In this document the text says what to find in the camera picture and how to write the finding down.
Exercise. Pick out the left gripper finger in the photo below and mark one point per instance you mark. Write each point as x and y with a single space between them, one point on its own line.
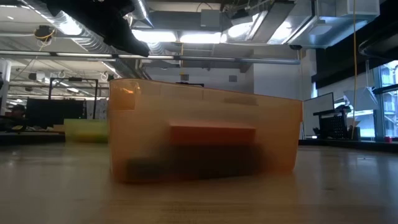
130 43

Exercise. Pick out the orange plastic bin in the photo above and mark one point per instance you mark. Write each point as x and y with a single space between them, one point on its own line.
192 105

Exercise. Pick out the yellow long cylinder block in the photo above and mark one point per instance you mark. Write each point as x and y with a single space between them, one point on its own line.
91 137

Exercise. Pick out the yellow rectangular block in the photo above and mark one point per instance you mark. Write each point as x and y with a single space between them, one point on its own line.
211 134

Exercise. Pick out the light blue large block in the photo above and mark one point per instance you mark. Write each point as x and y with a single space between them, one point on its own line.
217 160

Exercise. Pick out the ceiling light panel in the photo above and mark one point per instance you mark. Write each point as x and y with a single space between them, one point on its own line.
186 37

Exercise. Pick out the grey ceiling box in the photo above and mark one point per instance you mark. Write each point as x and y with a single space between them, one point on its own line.
211 18

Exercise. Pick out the silver ceiling pipe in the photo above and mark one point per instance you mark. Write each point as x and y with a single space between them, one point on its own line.
217 58

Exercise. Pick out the yellow plastic bin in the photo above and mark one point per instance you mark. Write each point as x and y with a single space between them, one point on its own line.
85 126

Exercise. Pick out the dark computer monitor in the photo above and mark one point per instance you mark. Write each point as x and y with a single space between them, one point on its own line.
53 112

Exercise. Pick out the person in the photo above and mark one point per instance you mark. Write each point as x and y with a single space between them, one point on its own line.
18 109

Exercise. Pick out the white whiteboard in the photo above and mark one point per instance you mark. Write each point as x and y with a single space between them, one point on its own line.
317 107

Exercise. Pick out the white hanging sheet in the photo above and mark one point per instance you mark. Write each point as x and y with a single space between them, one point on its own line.
362 99

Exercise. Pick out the red drink can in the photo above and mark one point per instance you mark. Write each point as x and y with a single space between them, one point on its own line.
387 139

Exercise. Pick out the round silver duct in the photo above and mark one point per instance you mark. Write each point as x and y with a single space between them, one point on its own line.
141 12

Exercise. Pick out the black gantry frame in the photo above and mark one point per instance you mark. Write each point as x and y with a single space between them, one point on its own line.
73 79

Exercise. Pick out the black rectangular stand frame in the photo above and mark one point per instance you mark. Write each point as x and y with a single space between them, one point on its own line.
189 83

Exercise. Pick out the silver ventilation duct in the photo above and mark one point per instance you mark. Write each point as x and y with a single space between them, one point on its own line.
326 31

